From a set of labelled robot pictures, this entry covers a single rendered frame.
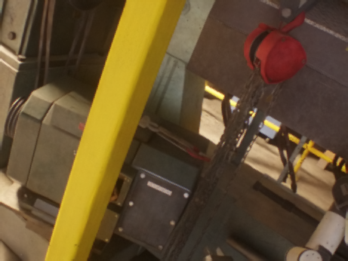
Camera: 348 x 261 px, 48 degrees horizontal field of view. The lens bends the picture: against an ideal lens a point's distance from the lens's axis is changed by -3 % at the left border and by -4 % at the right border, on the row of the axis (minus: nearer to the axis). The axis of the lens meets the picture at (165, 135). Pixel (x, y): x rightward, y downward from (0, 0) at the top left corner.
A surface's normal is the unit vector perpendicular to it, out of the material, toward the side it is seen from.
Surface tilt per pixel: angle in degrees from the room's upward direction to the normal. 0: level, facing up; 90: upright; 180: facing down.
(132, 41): 90
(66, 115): 90
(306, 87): 90
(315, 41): 78
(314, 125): 90
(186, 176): 45
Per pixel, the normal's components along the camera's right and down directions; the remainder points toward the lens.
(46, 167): -0.22, 0.36
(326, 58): -0.43, 0.02
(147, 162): 0.10, -0.34
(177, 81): -0.51, 0.20
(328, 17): 0.05, -0.62
